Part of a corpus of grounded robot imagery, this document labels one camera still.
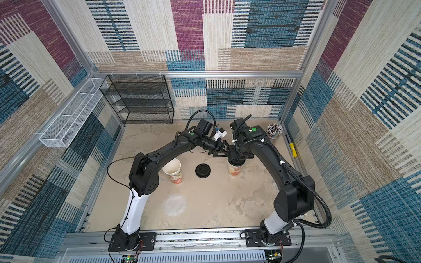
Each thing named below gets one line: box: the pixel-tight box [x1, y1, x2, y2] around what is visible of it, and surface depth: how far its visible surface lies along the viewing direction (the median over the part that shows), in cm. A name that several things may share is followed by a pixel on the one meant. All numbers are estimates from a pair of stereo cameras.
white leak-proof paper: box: [163, 194, 187, 217], surface depth 85 cm
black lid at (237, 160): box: [227, 155, 247, 167], surface depth 81 cm
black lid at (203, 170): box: [195, 163, 212, 179], surface depth 96 cm
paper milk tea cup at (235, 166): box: [226, 157, 247, 177], surface depth 81 cm
